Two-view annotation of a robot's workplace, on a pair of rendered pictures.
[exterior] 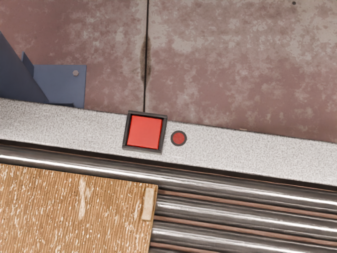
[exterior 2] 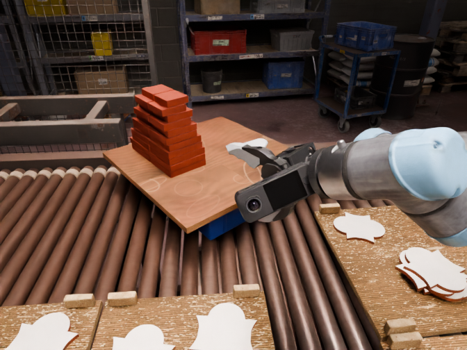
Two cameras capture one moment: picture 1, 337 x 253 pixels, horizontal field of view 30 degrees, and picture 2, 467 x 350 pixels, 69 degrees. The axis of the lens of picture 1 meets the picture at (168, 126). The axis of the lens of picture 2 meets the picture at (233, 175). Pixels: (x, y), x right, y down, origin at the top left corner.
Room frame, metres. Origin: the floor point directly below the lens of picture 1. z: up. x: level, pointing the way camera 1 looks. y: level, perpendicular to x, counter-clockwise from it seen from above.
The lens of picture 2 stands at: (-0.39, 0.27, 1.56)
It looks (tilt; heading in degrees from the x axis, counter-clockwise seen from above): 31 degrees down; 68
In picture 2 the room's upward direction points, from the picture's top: straight up
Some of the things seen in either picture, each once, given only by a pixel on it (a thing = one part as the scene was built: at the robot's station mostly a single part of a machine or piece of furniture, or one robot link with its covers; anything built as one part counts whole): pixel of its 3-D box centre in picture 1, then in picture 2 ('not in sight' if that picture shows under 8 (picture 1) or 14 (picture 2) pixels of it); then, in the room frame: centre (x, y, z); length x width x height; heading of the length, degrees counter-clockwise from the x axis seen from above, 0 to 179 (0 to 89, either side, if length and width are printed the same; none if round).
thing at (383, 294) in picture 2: not in sight; (406, 257); (0.25, 0.69, 0.93); 0.41 x 0.35 x 0.02; 75
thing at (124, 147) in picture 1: (145, 132); not in sight; (0.34, 0.05, 0.92); 0.08 x 0.08 x 0.02; 73
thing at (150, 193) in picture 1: (148, 205); not in sight; (0.20, 0.06, 0.95); 0.06 x 0.02 x 0.03; 163
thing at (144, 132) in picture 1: (145, 132); not in sight; (0.34, 0.05, 0.92); 0.06 x 0.06 x 0.01; 73
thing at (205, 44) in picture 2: not in sight; (217, 39); (1.12, 4.62, 0.78); 0.66 x 0.45 x 0.28; 170
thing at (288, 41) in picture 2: not in sight; (290, 39); (2.08, 4.43, 0.76); 0.50 x 0.36 x 0.24; 176
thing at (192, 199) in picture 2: not in sight; (208, 159); (-0.11, 1.19, 1.03); 0.50 x 0.50 x 0.02; 19
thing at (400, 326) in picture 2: not in sight; (399, 326); (0.07, 0.53, 0.95); 0.06 x 0.02 x 0.03; 165
